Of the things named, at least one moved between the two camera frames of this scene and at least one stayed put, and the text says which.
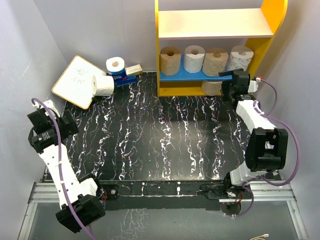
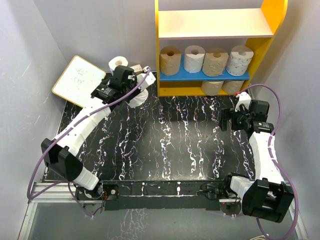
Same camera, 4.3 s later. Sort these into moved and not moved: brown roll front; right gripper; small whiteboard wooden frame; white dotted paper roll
Moved: right gripper
Not moved: white dotted paper roll; brown roll front; small whiteboard wooden frame
